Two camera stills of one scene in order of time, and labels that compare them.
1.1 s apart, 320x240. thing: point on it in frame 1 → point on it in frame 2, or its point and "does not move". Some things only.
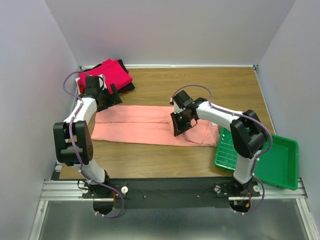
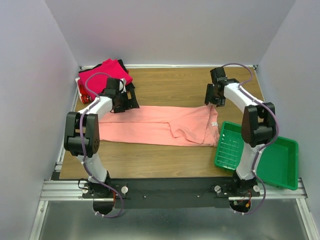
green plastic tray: x=278 y=166 does not move
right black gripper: x=177 y=128 → x=219 y=102
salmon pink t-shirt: x=149 y=124 does not move
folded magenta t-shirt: x=112 y=73 does not move
